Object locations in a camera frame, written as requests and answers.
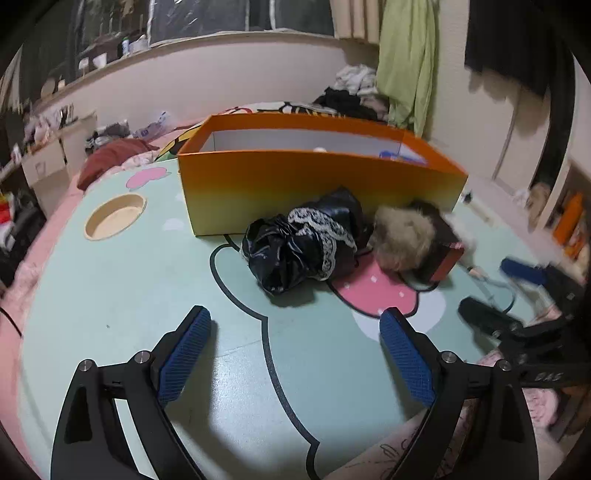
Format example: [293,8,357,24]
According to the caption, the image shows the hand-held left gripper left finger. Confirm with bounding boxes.
[51,305,212,480]

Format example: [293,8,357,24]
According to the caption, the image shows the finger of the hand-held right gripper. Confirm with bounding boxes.
[501,257,561,296]
[458,296,578,386]

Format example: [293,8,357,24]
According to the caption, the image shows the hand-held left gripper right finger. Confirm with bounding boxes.
[379,308,540,480]

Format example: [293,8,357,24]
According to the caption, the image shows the beige furry pompom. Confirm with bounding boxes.
[372,205,446,273]

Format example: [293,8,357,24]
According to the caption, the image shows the orange cardboard box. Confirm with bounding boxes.
[178,114,469,238]

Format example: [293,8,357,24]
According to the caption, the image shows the mint green printed desktop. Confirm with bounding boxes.
[18,164,555,480]

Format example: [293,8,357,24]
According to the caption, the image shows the short wooden stick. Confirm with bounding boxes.
[471,205,497,227]

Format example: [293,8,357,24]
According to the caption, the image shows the orange bottle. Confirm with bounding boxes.
[554,191,585,245]

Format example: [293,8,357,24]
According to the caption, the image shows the dark box with red edge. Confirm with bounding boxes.
[406,200,465,284]

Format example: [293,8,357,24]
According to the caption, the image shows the white shelf unit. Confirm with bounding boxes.
[536,157,591,278]

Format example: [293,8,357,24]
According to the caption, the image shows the pink bedding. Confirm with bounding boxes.
[0,99,591,480]

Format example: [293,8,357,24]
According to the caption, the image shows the white louvered closet door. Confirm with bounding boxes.
[429,0,555,190]

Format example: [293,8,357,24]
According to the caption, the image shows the black shiny lace-trimmed cloth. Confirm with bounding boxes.
[242,187,370,296]

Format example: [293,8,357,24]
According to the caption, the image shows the blue packet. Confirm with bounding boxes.
[379,148,428,164]

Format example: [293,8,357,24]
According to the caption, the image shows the heap of dark clothes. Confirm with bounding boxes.
[0,194,47,287]

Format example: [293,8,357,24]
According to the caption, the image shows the dark red pillow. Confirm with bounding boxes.
[76,138,160,190]

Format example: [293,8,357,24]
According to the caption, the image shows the black hanging garment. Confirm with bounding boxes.
[464,0,573,97]

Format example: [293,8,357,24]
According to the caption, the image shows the striped clothes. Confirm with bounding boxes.
[85,121,132,153]

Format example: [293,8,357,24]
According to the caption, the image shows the clear plastic bag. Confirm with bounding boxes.
[134,111,174,139]

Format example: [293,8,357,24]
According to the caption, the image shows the white nightstand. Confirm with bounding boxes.
[21,111,100,208]

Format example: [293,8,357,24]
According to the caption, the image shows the green hanging garment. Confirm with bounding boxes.
[376,0,439,137]

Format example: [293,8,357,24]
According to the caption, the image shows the pile of black clothes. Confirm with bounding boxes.
[314,88,389,121]

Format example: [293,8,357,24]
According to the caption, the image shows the pile of white clothes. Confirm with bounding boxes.
[332,65,379,95]

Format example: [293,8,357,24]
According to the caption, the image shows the beige curtain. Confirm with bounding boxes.
[330,0,384,44]

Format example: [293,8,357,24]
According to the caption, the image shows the dark window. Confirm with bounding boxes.
[18,0,335,88]

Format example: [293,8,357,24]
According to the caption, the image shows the thin wire loop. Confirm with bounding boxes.
[468,265,515,315]

